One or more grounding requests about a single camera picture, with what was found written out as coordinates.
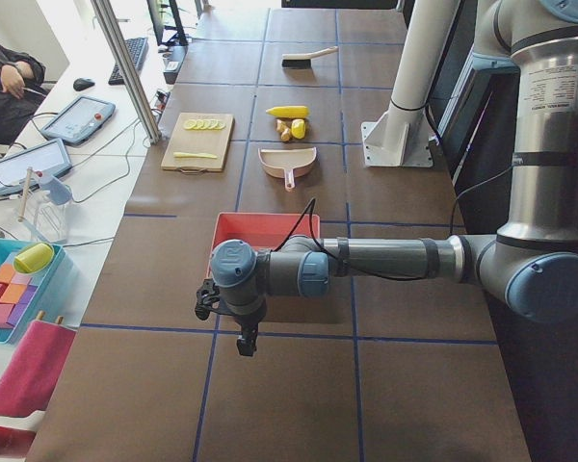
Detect white handled black brush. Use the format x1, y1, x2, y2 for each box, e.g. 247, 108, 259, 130
281, 46, 338, 69

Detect black robot cable left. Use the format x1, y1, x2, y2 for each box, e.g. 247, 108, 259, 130
274, 196, 516, 280

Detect yellow plastic cup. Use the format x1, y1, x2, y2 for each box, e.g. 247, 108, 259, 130
13, 243, 54, 274

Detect black keyboard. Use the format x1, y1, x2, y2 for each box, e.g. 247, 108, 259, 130
107, 38, 148, 86

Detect teach pendant tablet near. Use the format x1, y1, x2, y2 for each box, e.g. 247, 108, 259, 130
0, 139, 72, 196

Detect teal tray of blocks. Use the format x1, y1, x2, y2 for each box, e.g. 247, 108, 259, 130
0, 239, 76, 344

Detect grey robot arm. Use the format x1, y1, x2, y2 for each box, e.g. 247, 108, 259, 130
195, 1, 578, 356

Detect teach pendant tablet far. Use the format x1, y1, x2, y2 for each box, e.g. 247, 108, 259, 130
39, 95, 116, 146

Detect lemon slice one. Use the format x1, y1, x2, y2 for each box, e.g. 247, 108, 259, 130
183, 119, 197, 130

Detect red rolled cloth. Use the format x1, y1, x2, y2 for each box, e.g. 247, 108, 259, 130
0, 320, 76, 418

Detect beige plastic dustpan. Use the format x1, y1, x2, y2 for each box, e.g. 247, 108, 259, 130
258, 147, 317, 192

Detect aluminium frame post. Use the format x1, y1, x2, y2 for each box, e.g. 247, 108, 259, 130
92, 0, 161, 144

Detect blue plastic cup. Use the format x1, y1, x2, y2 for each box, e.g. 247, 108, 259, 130
39, 174, 72, 205

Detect wooden cutting board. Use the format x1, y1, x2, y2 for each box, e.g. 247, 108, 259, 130
161, 113, 234, 172

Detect teach pendant tablet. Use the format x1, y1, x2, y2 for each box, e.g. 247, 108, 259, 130
39, 95, 116, 146
0, 139, 72, 196

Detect clear plastic container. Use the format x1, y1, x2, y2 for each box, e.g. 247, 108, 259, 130
28, 191, 71, 244

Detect yellow toy corn cob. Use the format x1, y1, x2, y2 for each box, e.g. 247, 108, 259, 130
266, 105, 310, 119

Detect black computer mouse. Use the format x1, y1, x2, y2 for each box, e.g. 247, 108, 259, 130
72, 78, 95, 91

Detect seated person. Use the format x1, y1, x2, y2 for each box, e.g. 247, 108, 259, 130
0, 44, 46, 144

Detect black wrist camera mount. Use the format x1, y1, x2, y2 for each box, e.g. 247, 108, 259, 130
195, 278, 232, 321

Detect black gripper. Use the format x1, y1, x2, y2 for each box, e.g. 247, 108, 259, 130
236, 316, 261, 357

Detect white camera pole mount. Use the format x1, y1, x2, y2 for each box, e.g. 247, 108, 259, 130
361, 0, 460, 167

